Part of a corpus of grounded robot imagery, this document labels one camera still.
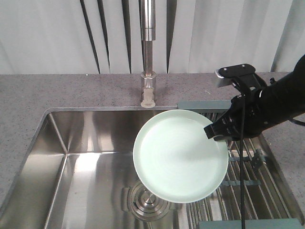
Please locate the roll-up steel dish rack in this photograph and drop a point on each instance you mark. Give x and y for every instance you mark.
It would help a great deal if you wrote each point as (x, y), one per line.
(268, 201)

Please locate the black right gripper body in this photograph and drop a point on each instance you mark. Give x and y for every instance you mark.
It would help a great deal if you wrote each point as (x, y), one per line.
(250, 114)

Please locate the stainless steel faucet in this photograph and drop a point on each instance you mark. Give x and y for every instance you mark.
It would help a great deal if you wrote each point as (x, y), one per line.
(148, 35)

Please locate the white pleated curtain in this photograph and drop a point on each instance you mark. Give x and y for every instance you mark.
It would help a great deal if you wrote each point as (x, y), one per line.
(192, 36)

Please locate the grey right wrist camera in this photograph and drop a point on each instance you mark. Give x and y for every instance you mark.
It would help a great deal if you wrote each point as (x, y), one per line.
(225, 75)

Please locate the grey stone kitchen counter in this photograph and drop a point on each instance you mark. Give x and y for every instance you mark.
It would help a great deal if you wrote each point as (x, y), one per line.
(25, 98)

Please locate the stainless steel sink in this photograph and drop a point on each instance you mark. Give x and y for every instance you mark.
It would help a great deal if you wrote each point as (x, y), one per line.
(77, 165)

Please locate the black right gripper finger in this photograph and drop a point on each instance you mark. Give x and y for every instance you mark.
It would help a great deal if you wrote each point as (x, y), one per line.
(222, 138)
(219, 127)

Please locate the steel sink drain strainer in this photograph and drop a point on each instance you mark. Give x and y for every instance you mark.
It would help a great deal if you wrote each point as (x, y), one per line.
(144, 205)

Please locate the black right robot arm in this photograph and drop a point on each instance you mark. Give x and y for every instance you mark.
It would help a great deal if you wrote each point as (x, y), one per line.
(289, 90)

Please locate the pale green round plate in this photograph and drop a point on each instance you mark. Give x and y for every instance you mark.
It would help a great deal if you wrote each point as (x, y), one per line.
(174, 158)

